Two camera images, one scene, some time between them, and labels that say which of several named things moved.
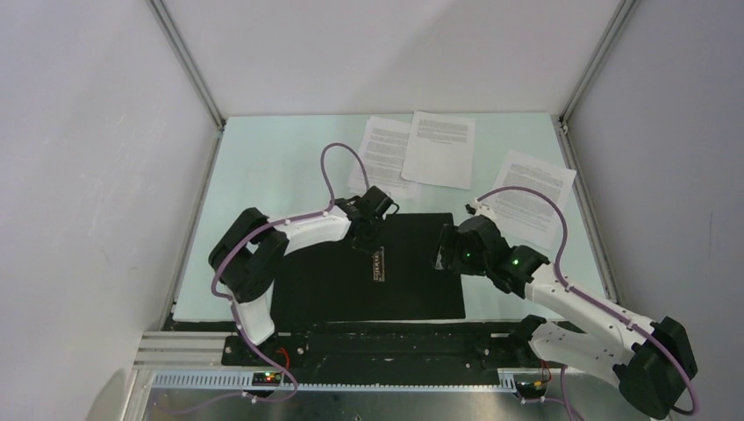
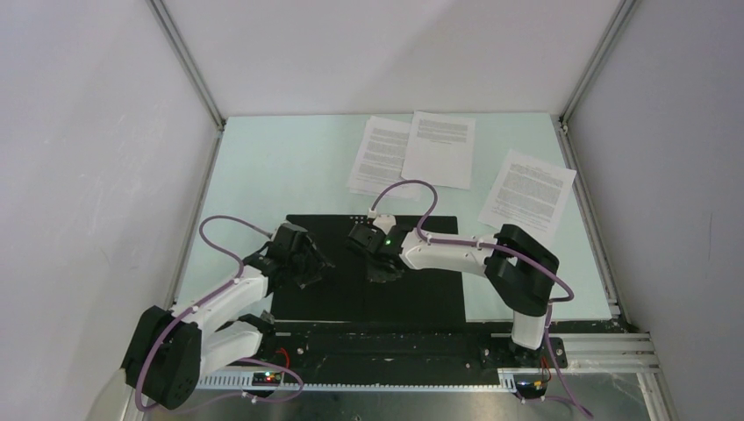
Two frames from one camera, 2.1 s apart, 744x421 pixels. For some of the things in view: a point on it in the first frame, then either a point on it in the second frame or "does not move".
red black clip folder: x=332 y=280 does not move
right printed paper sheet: x=525 y=217 does not move
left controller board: x=266 y=378 does not move
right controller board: x=532 y=390 does not move
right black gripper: x=450 y=239 to x=376 y=275
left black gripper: x=370 y=247 to x=317 y=265
